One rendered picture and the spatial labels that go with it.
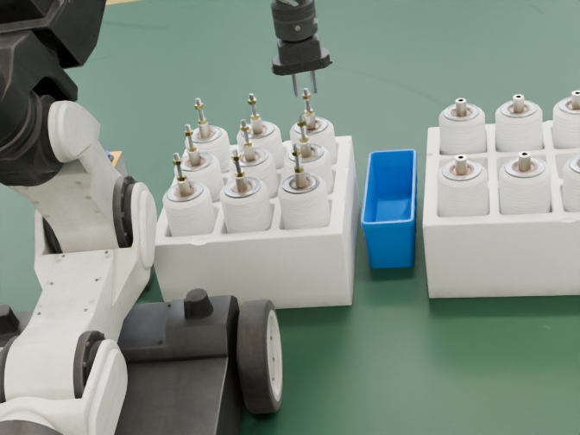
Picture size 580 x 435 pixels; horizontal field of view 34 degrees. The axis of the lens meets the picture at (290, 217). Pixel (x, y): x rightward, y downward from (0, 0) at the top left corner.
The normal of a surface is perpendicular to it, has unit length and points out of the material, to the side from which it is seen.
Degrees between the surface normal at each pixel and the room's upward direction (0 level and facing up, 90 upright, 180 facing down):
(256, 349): 43
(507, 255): 90
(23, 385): 52
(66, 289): 1
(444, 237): 90
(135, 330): 0
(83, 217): 117
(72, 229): 104
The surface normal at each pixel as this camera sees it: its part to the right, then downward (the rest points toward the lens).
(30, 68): 0.99, -0.09
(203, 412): -0.14, -0.83
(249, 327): -0.18, -0.61
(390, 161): -0.14, 0.53
